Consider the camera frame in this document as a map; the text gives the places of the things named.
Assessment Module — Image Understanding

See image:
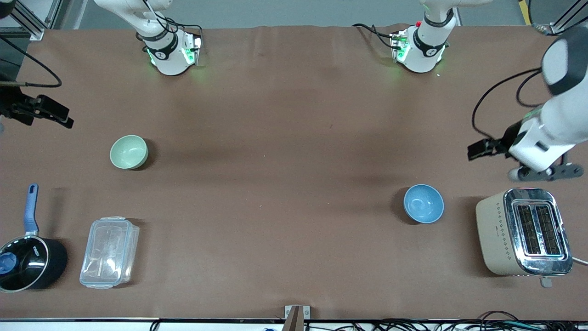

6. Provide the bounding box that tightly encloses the blue bowl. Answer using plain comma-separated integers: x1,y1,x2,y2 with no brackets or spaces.
403,184,445,224

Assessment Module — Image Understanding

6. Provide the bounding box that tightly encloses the green bowl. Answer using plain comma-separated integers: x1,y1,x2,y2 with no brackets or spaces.
109,135,149,170

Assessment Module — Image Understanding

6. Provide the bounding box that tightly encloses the beige chrome toaster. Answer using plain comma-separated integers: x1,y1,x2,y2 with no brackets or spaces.
475,188,574,288

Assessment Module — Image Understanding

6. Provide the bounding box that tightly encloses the base connector box green light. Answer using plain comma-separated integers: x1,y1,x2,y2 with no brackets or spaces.
390,30,410,63
183,34,203,66

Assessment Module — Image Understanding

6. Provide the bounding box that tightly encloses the glass lid blue knob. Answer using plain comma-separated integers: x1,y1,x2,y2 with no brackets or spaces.
0,237,49,291

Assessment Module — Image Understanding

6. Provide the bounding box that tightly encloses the clear plastic food container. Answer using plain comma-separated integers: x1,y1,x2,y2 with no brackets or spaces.
79,217,140,290

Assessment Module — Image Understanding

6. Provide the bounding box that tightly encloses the brown table cover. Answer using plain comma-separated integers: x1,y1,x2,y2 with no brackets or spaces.
0,25,588,320

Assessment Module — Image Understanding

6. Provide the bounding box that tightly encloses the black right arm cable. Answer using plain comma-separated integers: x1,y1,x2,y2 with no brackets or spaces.
0,36,63,88

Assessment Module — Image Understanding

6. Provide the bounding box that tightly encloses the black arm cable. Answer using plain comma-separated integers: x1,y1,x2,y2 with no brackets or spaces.
472,68,545,141
0,36,63,88

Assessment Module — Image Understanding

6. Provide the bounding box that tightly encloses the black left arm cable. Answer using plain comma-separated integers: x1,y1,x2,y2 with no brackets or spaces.
472,68,545,141

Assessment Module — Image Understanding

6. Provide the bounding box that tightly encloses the aluminium frame post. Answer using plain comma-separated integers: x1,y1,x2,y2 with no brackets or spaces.
0,0,62,41
533,0,588,36

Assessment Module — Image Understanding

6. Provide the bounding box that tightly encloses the black saucepan blue handle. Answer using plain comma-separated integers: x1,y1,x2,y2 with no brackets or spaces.
0,184,68,293

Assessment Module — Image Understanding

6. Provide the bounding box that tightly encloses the black base cable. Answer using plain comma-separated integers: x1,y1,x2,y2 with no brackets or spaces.
353,23,398,49
140,0,204,46

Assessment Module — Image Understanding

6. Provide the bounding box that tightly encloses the black cable tangle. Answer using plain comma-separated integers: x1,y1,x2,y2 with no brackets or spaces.
363,310,588,331

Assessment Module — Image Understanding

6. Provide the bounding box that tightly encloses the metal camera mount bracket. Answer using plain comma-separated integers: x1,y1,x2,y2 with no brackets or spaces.
284,305,311,331

